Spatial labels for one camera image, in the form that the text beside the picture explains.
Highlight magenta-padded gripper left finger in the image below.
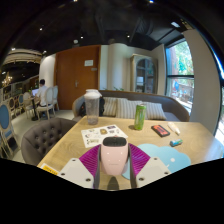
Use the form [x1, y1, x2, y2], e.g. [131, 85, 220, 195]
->
[58, 143, 102, 190]

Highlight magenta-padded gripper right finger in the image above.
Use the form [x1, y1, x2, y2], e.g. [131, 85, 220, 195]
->
[128, 143, 172, 189]

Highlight pink computer mouse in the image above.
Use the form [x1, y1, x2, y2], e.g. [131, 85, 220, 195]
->
[100, 135, 130, 177]

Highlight light blue cloud mouse pad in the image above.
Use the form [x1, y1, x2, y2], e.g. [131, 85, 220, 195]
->
[121, 143, 192, 181]

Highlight small blue green pack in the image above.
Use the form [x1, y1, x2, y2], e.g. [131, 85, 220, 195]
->
[169, 138, 184, 148]

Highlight black and red flat case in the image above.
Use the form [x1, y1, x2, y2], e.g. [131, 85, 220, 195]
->
[150, 124, 171, 138]

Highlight white sticker sheet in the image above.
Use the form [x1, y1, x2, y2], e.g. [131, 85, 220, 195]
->
[80, 124, 129, 149]

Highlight white tube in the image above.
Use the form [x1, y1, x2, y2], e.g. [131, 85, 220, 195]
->
[167, 121, 181, 136]

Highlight grey tufted armchair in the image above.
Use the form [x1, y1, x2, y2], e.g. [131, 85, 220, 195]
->
[20, 117, 78, 167]

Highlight green drink can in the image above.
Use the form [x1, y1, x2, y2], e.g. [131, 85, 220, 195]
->
[133, 104, 147, 131]

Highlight striped cushion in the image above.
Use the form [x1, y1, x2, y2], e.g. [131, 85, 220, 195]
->
[141, 101, 168, 121]
[102, 96, 118, 117]
[115, 98, 143, 120]

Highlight black backpack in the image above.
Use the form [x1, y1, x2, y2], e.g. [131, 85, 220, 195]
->
[78, 96, 106, 118]

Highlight grey curved sofa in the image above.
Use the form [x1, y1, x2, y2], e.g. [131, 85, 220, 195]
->
[72, 89, 191, 123]

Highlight clear shaker bottle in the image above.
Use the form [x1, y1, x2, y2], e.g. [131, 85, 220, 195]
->
[83, 88, 103, 126]

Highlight group of white dining chairs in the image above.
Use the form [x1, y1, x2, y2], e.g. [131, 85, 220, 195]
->
[6, 85, 59, 121]

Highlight tall side window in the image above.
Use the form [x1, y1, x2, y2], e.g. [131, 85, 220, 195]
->
[214, 96, 224, 148]

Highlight person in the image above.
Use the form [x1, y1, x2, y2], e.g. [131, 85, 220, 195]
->
[34, 78, 49, 108]

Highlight blue backed white chair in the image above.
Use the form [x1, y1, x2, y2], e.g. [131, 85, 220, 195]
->
[0, 102, 16, 159]

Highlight brown wooden door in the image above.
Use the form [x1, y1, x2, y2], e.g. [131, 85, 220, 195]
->
[54, 45, 102, 111]

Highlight arched glass cabinet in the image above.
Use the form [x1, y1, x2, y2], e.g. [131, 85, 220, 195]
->
[129, 54, 159, 95]

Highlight dark framed window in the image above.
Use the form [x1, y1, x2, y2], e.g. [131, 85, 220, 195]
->
[165, 39, 195, 116]

